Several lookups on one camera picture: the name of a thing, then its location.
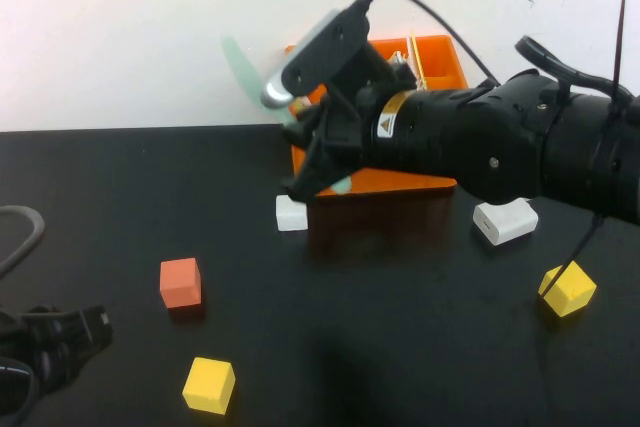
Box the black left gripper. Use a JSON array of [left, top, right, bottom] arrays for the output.
[[19, 304, 114, 396]]

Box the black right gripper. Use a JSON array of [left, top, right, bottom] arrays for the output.
[[280, 86, 381, 204]]

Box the pale green plastic knife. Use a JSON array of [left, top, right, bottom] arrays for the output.
[[221, 35, 354, 195]]

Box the orange plastic cutlery holder crate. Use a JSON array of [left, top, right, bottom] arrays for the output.
[[283, 35, 471, 201]]

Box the white foam cube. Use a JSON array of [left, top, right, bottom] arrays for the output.
[[275, 194, 310, 233]]

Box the orange foam cube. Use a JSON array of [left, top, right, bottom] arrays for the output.
[[159, 257, 203, 310]]

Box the yellow foam cube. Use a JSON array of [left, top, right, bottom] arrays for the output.
[[181, 356, 237, 416], [537, 260, 598, 319]]

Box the grey plastic fork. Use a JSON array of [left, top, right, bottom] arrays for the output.
[[391, 50, 417, 76]]

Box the yellow plastic knife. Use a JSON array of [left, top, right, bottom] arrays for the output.
[[408, 30, 428, 91]]

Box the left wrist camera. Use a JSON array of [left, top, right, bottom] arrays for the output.
[[0, 356, 40, 421]]

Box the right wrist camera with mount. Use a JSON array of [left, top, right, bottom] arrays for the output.
[[260, 0, 374, 111]]

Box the grey cable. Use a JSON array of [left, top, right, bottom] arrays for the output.
[[0, 205, 46, 281]]

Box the thin black camera cable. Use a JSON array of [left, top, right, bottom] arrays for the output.
[[367, 0, 501, 88]]

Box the white USB wall charger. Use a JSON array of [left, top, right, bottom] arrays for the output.
[[472, 196, 540, 247]]

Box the thick black cable loop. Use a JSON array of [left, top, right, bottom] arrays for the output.
[[514, 35, 636, 98]]

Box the black cable tie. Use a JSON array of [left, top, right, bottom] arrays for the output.
[[541, 214, 605, 298], [611, 0, 627, 103]]

